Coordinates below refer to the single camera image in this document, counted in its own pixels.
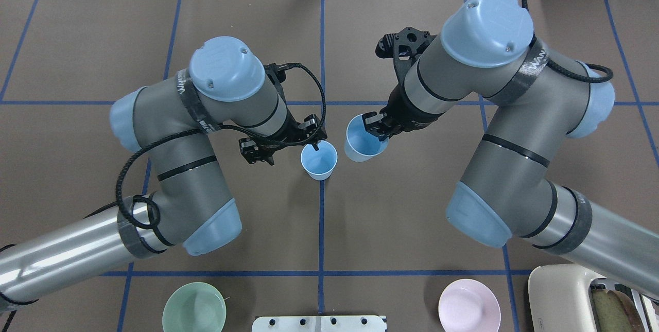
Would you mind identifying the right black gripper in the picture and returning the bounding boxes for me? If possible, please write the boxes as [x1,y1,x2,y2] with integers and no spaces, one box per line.
[362,84,438,142]

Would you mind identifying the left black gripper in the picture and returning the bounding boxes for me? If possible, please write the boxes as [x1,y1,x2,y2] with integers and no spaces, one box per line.
[238,114,327,166]

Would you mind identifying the light blue cup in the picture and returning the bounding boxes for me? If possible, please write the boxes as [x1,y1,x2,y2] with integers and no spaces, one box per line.
[344,114,389,163]
[300,141,338,181]

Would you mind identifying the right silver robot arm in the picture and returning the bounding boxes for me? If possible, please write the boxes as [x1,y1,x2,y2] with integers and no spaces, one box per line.
[362,0,658,299]

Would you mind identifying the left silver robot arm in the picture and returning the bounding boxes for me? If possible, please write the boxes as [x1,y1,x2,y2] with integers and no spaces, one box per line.
[2,36,327,312]

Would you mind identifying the green plastic bowl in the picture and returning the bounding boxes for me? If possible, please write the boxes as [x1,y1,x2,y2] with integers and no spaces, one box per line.
[162,282,228,331]

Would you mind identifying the pink plastic bowl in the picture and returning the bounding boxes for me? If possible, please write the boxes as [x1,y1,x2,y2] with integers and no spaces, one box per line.
[438,278,501,331]

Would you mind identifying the cream white toaster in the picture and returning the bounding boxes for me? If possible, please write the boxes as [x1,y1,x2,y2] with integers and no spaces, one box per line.
[528,264,657,331]

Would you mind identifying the brown toast slice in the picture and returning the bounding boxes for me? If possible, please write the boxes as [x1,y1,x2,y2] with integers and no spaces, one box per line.
[591,289,646,331]

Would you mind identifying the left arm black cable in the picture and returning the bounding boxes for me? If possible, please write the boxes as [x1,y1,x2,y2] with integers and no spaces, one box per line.
[115,62,328,230]

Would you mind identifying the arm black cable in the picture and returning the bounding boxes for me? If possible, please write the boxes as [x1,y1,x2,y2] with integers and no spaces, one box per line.
[115,62,328,230]
[512,0,614,84]

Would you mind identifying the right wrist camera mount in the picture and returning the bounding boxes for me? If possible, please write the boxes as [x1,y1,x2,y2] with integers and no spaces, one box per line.
[375,27,436,85]

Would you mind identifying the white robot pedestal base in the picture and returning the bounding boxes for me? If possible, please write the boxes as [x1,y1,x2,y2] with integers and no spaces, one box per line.
[251,315,388,331]

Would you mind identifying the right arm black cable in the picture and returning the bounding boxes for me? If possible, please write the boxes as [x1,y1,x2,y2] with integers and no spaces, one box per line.
[512,0,614,84]

